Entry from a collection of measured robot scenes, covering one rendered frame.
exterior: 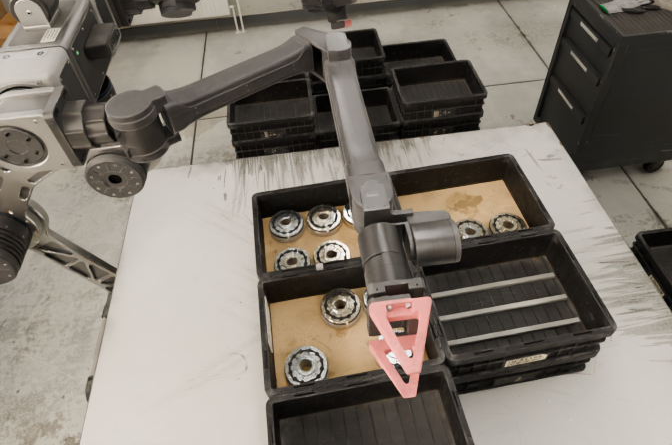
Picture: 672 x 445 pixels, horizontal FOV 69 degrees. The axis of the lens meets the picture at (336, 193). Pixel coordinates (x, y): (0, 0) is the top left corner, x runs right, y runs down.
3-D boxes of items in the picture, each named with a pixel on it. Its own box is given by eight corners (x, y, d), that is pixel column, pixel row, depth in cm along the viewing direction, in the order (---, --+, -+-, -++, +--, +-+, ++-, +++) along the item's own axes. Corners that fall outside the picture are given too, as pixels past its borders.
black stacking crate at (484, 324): (442, 383, 116) (448, 363, 108) (409, 278, 136) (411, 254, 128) (601, 353, 119) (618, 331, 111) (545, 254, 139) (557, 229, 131)
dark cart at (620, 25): (559, 190, 263) (623, 36, 197) (527, 135, 293) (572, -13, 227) (667, 176, 265) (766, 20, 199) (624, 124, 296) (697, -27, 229)
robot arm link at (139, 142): (113, 128, 90) (102, 104, 86) (169, 121, 91) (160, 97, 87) (103, 162, 84) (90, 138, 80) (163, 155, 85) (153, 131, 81)
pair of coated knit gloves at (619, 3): (608, 17, 214) (610, 11, 211) (588, -2, 226) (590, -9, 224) (663, 11, 215) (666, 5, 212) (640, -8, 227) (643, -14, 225)
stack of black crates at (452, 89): (398, 174, 257) (403, 104, 224) (387, 136, 277) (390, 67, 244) (474, 164, 259) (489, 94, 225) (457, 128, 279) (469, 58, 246)
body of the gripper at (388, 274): (420, 334, 62) (407, 284, 67) (427, 290, 54) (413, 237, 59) (369, 341, 61) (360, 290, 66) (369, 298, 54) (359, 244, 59)
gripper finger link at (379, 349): (437, 400, 56) (418, 326, 63) (445, 374, 51) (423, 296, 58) (379, 408, 56) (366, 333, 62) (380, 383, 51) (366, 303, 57)
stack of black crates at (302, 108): (244, 193, 253) (226, 125, 220) (245, 154, 273) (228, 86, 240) (322, 184, 255) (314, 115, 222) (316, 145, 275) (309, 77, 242)
